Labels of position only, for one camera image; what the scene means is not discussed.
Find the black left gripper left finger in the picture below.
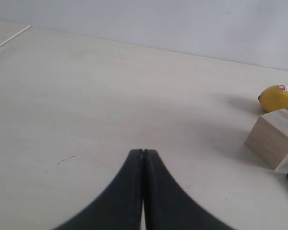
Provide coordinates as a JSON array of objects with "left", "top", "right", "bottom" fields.
[{"left": 55, "top": 149, "right": 144, "bottom": 230}]

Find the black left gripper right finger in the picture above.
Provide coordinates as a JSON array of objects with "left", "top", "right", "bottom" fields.
[{"left": 143, "top": 149, "right": 232, "bottom": 230}]

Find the light wooden cube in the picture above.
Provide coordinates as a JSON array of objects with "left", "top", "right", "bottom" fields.
[{"left": 244, "top": 109, "right": 288, "bottom": 170}]

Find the yellow lemon with sticker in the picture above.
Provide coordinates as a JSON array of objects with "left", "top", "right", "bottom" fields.
[{"left": 258, "top": 84, "right": 288, "bottom": 113}]

